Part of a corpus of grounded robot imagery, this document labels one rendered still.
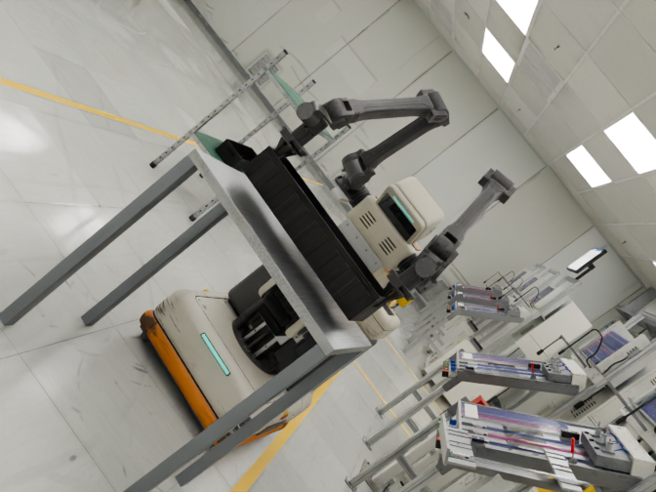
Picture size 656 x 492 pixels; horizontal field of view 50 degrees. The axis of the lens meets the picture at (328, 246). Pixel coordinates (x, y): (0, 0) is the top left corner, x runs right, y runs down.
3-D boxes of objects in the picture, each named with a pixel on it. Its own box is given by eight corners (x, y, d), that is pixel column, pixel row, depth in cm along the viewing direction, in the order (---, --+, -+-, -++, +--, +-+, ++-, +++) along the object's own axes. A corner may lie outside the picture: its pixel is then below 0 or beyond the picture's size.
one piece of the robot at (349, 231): (304, 249, 272) (348, 215, 269) (345, 307, 265) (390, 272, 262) (291, 244, 257) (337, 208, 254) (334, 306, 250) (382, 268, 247)
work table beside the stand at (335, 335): (87, 316, 257) (254, 179, 244) (185, 484, 239) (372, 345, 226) (-3, 314, 214) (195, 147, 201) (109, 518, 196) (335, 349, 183)
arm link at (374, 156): (461, 122, 242) (449, 99, 246) (445, 110, 231) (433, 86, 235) (357, 188, 260) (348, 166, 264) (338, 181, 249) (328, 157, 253)
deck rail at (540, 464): (456, 456, 286) (459, 441, 286) (456, 455, 288) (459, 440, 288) (640, 494, 274) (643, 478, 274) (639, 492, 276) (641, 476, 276)
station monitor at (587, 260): (572, 272, 732) (605, 248, 726) (563, 269, 790) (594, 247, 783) (580, 283, 731) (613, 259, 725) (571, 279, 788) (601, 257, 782)
